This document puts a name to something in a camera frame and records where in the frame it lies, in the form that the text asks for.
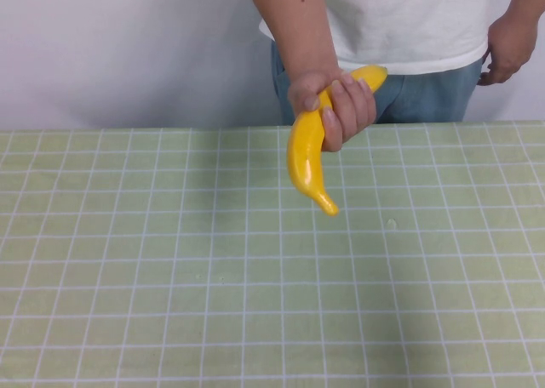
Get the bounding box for person's right hand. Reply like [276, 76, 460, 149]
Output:
[287, 69, 378, 154]

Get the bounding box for person's left hand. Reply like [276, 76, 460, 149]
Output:
[476, 14, 541, 87]

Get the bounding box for yellow banana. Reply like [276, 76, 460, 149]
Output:
[285, 64, 389, 218]

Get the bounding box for person's right forearm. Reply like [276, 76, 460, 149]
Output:
[243, 0, 342, 83]

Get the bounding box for person's left forearm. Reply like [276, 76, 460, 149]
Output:
[496, 0, 545, 34]

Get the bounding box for blue jeans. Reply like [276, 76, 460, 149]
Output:
[270, 42, 485, 126]

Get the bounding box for white t-shirt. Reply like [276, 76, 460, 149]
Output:
[258, 0, 519, 77]

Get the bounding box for green checkered tablecloth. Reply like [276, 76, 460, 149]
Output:
[0, 120, 545, 388]

